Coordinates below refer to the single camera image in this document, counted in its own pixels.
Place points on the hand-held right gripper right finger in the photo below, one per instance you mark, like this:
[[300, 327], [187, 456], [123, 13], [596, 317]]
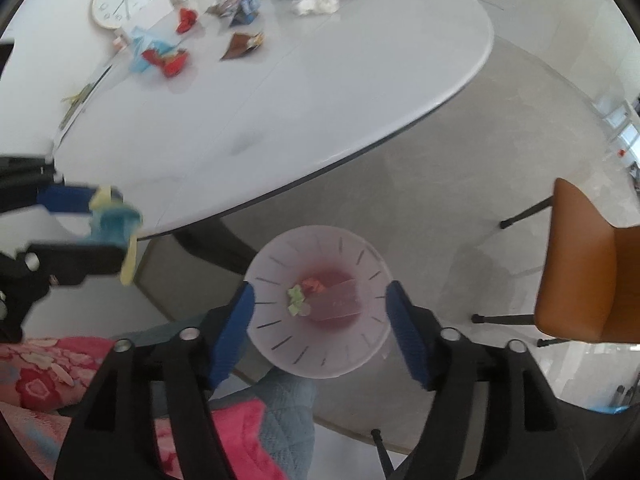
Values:
[[407, 342]]

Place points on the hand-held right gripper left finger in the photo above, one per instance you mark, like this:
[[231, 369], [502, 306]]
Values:
[[230, 332]]

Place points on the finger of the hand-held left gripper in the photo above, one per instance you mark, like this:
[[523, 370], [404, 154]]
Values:
[[70, 260], [65, 199]]

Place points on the yellow and blue wrapper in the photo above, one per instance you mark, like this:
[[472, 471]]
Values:
[[112, 227]]

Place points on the translucent white trash bin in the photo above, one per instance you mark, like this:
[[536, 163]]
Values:
[[350, 347]]

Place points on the green crumpled wrapper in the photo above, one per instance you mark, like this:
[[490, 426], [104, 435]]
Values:
[[297, 300]]

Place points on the pink flat packet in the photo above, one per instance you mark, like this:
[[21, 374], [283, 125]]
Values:
[[337, 302]]

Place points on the dark table base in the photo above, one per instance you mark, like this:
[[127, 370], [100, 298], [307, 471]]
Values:
[[215, 245]]

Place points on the small red crumpled wrapper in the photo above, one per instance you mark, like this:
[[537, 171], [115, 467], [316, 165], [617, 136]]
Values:
[[313, 285]]

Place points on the yellow paper strip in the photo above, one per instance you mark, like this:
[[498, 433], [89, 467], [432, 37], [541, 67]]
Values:
[[76, 96]]

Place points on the black chair leg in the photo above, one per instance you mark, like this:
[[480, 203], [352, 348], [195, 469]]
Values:
[[382, 455]]

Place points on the red printed wrapper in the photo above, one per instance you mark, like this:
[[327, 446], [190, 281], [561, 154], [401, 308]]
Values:
[[170, 62]]

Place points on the light blue plastic bag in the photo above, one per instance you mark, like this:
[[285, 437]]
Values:
[[139, 42]]

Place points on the orange leather chair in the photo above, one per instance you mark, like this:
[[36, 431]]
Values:
[[585, 270]]

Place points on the brown wrapper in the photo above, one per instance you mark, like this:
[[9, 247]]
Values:
[[241, 46]]

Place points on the crumpled foil wrapper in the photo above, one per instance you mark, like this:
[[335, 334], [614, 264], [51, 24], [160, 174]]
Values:
[[224, 4]]

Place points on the folded blue silver wrapper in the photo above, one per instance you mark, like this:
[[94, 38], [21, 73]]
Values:
[[247, 12]]

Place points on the white crumpled tissue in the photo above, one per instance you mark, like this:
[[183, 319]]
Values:
[[315, 4]]

